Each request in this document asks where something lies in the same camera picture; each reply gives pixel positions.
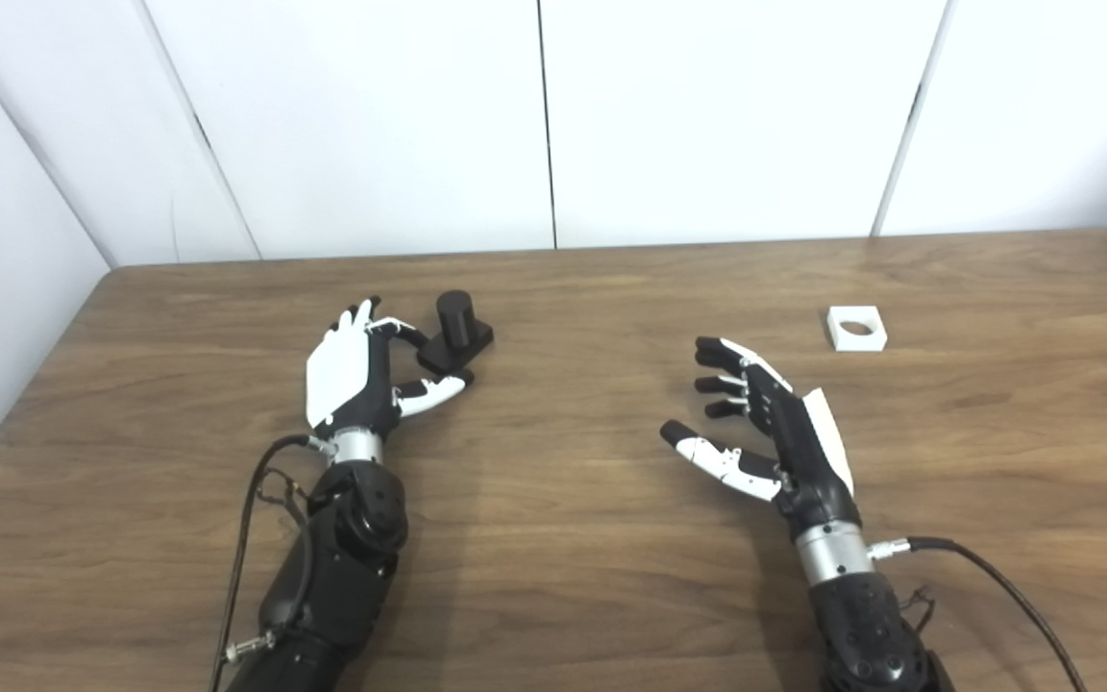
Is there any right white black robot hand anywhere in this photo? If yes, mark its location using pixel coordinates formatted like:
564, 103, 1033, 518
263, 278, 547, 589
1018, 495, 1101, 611
660, 336, 864, 534

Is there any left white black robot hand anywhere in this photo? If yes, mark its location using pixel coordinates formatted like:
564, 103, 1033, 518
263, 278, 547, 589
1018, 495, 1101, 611
306, 296, 476, 438

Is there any black peg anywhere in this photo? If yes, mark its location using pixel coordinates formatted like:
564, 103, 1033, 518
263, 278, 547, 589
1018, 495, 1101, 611
416, 290, 495, 378

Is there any white square piece with hole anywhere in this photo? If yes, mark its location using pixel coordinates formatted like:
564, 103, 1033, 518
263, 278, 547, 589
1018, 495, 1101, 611
826, 306, 889, 354

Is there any left arm thin wire bundle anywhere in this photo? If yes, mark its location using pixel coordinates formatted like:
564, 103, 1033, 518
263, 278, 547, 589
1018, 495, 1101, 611
256, 469, 311, 527

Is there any arm thin wire bundle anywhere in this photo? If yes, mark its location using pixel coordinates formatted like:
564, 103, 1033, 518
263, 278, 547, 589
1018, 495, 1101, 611
256, 469, 311, 527
899, 586, 939, 637

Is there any right arm thin wire bundle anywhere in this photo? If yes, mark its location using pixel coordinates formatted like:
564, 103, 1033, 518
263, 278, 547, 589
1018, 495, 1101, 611
899, 586, 939, 637

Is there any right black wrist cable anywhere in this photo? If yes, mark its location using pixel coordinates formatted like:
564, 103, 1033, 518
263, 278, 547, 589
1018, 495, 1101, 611
869, 536, 1088, 692

